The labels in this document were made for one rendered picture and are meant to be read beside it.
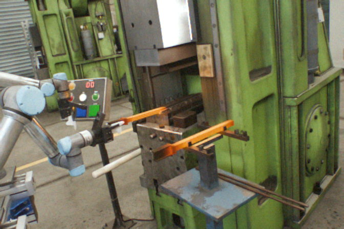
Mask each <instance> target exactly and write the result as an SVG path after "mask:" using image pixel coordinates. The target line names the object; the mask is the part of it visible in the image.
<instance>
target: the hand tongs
mask: <svg viewBox="0 0 344 229"><path fill-rule="evenodd" d="M195 169H196V170H198V171H199V167H195ZM222 176H225V177H228V178H231V179H233V180H236V181H239V182H241V183H243V184H245V185H248V186H251V187H253V188H256V189H259V190H262V191H264V192H267V193H269V194H272V195H275V196H277V197H280V198H283V199H286V200H288V201H291V202H293V203H296V204H299V205H302V206H304V207H307V208H309V205H308V204H304V203H302V202H299V201H296V200H294V199H291V198H288V197H286V196H283V195H280V194H277V193H274V192H271V191H269V190H266V189H263V188H261V187H258V186H255V185H253V184H251V183H249V182H246V181H243V180H241V179H238V178H235V177H232V176H229V175H226V174H223V173H219V172H218V177H219V178H221V179H223V180H225V181H227V182H229V183H231V184H234V185H236V186H239V187H242V188H245V189H247V190H250V191H253V192H255V193H258V194H261V195H263V196H266V197H268V198H271V199H273V200H276V201H278V202H281V203H284V204H286V205H289V206H291V207H294V208H296V209H299V210H301V211H305V209H304V208H301V207H299V206H297V205H294V204H291V203H289V202H286V201H284V200H281V199H278V198H275V197H273V196H270V195H268V194H265V193H263V192H260V191H257V190H254V189H252V188H249V187H247V186H244V185H242V184H239V183H237V182H234V181H232V180H230V179H227V178H224V177H222Z"/></svg>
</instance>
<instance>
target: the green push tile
mask: <svg viewBox="0 0 344 229"><path fill-rule="evenodd" d="M98 111H100V105H90V108H89V117H96V114H97V112H98Z"/></svg>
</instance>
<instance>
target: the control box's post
mask: <svg viewBox="0 0 344 229"><path fill-rule="evenodd" d="M98 145H99V150H100V154H101V158H102V163H103V166H106V165H109V159H108V156H107V153H106V149H105V144H104V143H99V144H98ZM105 177H106V179H107V184H108V187H109V192H110V196H111V199H115V198H116V197H117V196H116V192H115V187H114V182H113V178H112V173H111V171H110V172H108V173H105ZM112 205H113V210H114V214H115V217H117V220H118V224H119V225H120V221H119V217H121V213H120V209H119V206H118V201H117V199H115V200H114V201H113V200H112Z"/></svg>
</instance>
